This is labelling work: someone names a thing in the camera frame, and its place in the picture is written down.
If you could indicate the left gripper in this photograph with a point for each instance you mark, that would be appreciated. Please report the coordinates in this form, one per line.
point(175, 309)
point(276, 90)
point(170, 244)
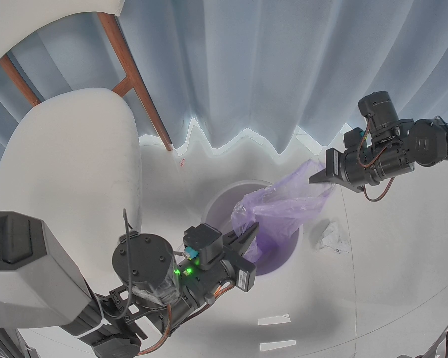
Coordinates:
point(209, 282)

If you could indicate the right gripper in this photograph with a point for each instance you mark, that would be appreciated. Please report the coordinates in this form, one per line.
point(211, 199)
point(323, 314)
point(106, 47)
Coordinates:
point(377, 166)

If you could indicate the purple plastic bag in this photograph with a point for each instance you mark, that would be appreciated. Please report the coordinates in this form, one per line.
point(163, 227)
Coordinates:
point(283, 200)

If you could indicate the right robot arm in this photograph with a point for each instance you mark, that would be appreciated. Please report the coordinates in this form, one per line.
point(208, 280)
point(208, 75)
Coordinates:
point(429, 144)

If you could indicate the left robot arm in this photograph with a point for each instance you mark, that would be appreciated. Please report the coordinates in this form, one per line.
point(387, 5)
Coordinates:
point(30, 267)

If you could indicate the white trash bin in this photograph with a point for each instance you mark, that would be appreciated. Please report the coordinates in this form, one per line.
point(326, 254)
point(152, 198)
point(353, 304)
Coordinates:
point(214, 209)

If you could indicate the crumpled white paper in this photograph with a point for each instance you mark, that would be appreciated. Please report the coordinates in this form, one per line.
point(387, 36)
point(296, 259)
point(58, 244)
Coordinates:
point(332, 237)

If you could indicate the pale blue curtain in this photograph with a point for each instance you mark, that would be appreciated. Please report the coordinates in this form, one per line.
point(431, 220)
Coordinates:
point(283, 50)

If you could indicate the white cushioned wooden chair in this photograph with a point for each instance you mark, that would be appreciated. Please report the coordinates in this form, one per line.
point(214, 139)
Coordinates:
point(71, 144)

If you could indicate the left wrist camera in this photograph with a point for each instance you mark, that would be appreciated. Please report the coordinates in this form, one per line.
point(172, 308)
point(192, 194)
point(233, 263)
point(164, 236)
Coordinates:
point(205, 244)

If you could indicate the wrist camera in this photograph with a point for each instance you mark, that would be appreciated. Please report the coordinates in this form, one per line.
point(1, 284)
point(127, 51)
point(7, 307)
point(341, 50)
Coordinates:
point(205, 244)
point(354, 140)

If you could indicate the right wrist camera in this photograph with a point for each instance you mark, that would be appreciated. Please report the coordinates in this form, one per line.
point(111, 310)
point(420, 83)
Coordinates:
point(354, 140)

